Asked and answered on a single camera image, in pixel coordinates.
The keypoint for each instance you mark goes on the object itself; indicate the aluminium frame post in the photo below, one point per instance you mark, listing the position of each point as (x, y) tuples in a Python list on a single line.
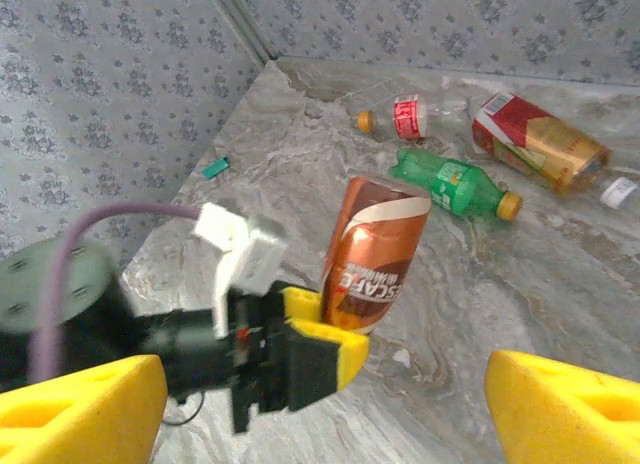
[(245, 24)]

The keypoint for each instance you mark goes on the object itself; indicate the red label bottle yellow cap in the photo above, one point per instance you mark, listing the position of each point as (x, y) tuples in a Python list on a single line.
[(410, 116)]

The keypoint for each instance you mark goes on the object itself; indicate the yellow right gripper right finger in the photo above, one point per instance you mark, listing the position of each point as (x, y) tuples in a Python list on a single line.
[(565, 414)]

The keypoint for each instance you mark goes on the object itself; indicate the small white scrap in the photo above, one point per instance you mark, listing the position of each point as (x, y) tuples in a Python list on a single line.
[(401, 356)]

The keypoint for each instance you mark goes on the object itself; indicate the red gold label bottle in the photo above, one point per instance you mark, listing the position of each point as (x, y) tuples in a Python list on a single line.
[(540, 139)]

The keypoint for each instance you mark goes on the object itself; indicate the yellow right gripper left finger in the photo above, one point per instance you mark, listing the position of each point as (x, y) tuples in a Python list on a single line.
[(75, 419)]

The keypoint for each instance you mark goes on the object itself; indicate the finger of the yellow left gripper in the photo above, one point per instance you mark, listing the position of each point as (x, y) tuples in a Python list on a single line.
[(300, 301), (325, 359)]

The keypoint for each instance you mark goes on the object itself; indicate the green plastic bottle yellow cap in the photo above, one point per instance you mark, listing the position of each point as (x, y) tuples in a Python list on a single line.
[(460, 184)]

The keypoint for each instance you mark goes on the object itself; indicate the small teal plastic piece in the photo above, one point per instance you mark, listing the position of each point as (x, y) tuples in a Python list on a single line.
[(216, 168)]

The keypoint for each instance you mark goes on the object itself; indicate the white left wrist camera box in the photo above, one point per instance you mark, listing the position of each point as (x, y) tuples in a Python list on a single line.
[(250, 254)]

